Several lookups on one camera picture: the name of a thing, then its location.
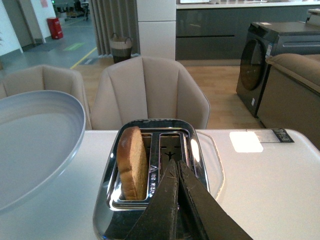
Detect beige chair on left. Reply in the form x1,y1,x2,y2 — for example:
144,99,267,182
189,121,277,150
0,64,92,130

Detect silver two-slot toaster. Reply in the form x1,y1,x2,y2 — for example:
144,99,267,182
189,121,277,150
93,119,210,240

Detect white toaster power cable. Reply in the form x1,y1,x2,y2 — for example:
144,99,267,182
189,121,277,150
197,131,226,201

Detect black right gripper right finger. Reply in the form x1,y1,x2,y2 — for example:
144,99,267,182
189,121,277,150
177,161,252,240

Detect grey kitchen counter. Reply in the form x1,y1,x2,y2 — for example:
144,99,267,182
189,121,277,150
175,2,320,61

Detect slice of bread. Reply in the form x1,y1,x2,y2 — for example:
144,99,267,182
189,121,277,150
116,126,149,201

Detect grey curtain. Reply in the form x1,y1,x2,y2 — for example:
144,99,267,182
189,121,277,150
89,0,141,56

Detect grey-blue round plate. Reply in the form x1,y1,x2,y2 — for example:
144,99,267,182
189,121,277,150
0,90,86,213

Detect beige chair on right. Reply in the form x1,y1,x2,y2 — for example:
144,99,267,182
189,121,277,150
90,56,210,130

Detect beige sofa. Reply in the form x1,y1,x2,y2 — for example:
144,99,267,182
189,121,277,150
257,53,320,148

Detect white tall cabinet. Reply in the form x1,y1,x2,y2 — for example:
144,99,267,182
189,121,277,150
136,0,176,60

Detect woven laundry basket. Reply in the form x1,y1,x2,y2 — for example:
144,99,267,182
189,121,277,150
109,33,133,64

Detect beige chair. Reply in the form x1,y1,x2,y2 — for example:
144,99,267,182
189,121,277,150
0,64,92,130
90,56,210,130

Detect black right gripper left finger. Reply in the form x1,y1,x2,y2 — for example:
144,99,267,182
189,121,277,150
126,159,179,240

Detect dark washing machine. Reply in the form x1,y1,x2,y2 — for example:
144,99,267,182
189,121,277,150
235,21,320,119

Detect red bin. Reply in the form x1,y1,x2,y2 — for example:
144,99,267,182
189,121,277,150
47,17,63,40

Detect white label sticker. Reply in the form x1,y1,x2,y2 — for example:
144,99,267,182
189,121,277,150
246,128,295,143

